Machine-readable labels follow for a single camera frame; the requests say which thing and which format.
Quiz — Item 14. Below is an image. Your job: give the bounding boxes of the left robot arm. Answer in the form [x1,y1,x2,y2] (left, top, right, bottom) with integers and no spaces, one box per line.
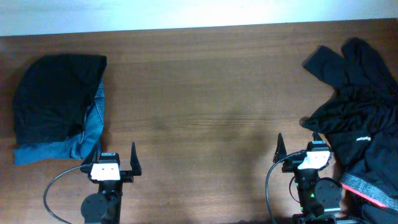
[80,142,142,224]

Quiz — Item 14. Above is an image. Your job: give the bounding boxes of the folded blue jeans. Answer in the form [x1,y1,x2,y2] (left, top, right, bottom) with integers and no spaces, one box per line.
[13,82,105,166]

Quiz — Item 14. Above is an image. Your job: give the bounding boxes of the folded black garment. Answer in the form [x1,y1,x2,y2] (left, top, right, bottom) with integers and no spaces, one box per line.
[12,54,107,144]

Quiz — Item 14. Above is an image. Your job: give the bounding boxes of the black shirt with logo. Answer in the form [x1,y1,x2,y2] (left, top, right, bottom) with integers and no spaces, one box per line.
[302,87,397,223]

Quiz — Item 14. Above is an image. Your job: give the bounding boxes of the black leggings red-grey waistband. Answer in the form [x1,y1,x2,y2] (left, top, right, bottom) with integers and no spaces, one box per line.
[303,37,398,209]

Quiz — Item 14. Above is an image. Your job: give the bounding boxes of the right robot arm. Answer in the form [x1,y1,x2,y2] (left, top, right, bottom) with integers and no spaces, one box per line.
[273,133,342,223]

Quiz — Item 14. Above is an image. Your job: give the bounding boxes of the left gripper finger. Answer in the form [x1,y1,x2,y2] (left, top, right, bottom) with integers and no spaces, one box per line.
[82,140,101,165]
[130,142,142,176]

